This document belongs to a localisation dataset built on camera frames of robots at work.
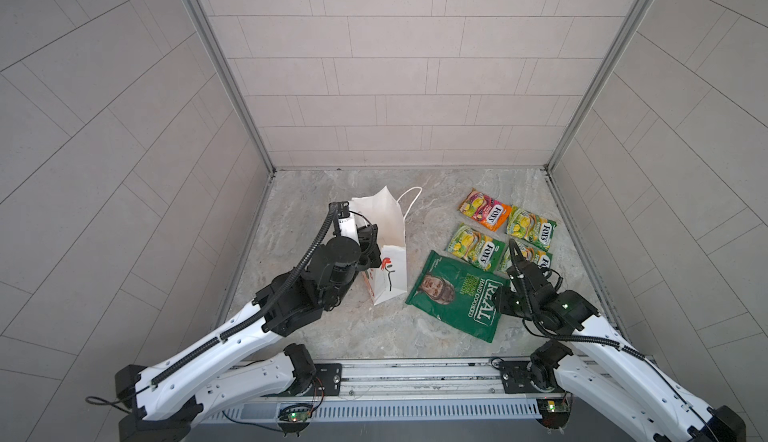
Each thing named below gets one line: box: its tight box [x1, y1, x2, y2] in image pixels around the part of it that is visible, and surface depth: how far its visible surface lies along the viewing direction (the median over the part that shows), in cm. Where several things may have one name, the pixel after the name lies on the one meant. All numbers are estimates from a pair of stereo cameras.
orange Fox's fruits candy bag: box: [458, 188, 512, 232], surface depth 104 cm
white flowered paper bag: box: [350, 186, 422, 306], surface depth 77 cm
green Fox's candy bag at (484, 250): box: [444, 223, 507, 273], surface depth 95 cm
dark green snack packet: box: [406, 250, 508, 343], surface depth 84 cm
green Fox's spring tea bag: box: [505, 205, 557, 252], surface depth 98 cm
